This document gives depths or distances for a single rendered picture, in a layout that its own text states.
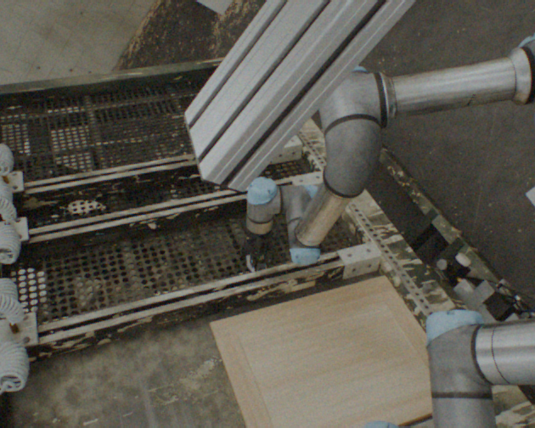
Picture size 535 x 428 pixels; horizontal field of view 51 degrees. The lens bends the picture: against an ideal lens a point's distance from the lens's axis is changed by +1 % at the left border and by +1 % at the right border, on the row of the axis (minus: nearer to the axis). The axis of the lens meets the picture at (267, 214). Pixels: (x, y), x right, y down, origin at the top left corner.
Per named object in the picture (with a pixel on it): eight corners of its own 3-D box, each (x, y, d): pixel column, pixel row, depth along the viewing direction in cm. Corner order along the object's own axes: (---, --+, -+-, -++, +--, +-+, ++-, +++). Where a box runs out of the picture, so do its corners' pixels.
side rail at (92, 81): (243, 83, 269) (243, 63, 262) (-3, 117, 237) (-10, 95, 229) (237, 76, 274) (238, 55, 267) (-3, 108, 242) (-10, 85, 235)
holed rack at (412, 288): (438, 317, 157) (438, 316, 157) (429, 319, 156) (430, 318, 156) (246, 54, 268) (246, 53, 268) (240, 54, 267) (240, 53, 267)
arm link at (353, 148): (402, 167, 104) (323, 267, 146) (390, 121, 109) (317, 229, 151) (344, 166, 102) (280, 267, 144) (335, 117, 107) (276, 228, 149)
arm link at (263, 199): (281, 194, 143) (249, 194, 141) (278, 223, 150) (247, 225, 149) (278, 174, 148) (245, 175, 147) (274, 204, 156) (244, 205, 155)
